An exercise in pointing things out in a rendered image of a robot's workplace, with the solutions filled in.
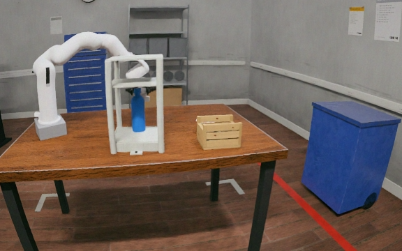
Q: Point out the white shelving unit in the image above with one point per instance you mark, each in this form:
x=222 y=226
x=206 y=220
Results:
x=152 y=139

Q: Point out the small wooden crate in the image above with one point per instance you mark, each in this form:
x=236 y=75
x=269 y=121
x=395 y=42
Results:
x=229 y=137

